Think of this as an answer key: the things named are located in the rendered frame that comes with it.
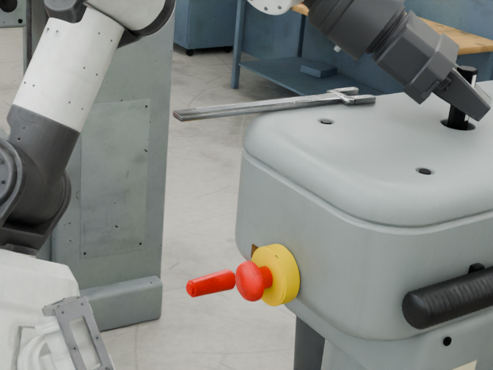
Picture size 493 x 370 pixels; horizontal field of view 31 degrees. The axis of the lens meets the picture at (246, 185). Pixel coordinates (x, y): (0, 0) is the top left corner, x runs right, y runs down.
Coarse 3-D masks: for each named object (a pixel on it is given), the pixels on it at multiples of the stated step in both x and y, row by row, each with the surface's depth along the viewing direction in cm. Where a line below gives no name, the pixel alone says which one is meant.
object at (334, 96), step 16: (304, 96) 97; (320, 96) 97; (336, 96) 98; (352, 96) 98; (368, 96) 99; (176, 112) 88; (192, 112) 88; (208, 112) 89; (224, 112) 90; (240, 112) 91; (256, 112) 92
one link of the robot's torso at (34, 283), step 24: (0, 264) 100; (24, 264) 103; (48, 264) 107; (0, 288) 99; (24, 288) 102; (48, 288) 104; (72, 288) 107; (0, 312) 99; (24, 312) 101; (0, 336) 98; (24, 336) 100; (0, 360) 97; (24, 360) 97
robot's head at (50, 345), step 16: (80, 320) 93; (48, 336) 93; (80, 336) 93; (32, 352) 97; (48, 352) 97; (64, 352) 93; (80, 352) 93; (32, 368) 97; (48, 368) 96; (64, 368) 93; (96, 368) 93
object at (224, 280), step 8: (216, 272) 97; (224, 272) 97; (232, 272) 97; (192, 280) 95; (200, 280) 95; (208, 280) 95; (216, 280) 96; (224, 280) 96; (232, 280) 97; (192, 288) 95; (200, 288) 95; (208, 288) 95; (216, 288) 96; (224, 288) 97; (232, 288) 97; (192, 296) 95
